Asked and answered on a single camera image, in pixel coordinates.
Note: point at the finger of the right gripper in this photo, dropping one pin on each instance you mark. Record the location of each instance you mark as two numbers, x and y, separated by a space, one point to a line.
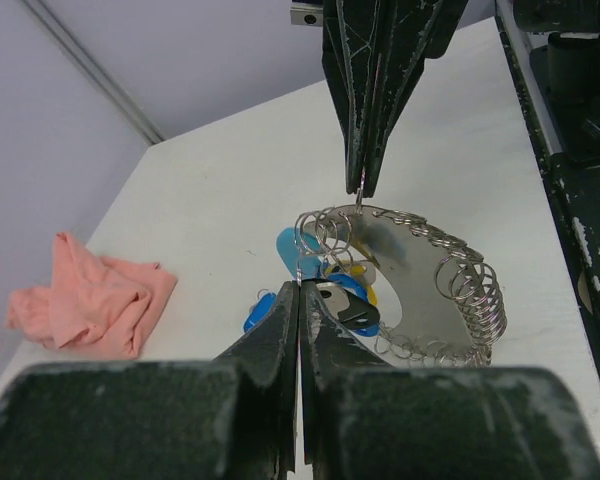
350 60
408 34

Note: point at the pink cloth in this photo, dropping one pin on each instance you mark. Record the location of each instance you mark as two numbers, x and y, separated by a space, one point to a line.
102 307

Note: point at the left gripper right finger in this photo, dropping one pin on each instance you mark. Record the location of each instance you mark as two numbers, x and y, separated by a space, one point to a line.
366 419

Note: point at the keyring holder with blue handle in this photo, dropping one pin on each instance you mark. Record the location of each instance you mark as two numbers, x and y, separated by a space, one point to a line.
451 307

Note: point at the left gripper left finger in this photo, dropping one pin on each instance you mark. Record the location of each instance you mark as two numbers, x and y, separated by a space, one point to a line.
232 417

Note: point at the black tagged key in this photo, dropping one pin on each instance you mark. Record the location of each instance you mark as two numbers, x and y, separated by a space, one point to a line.
350 310

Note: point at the blue tagged key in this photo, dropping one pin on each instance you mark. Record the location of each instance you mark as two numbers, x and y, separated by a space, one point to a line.
265 300

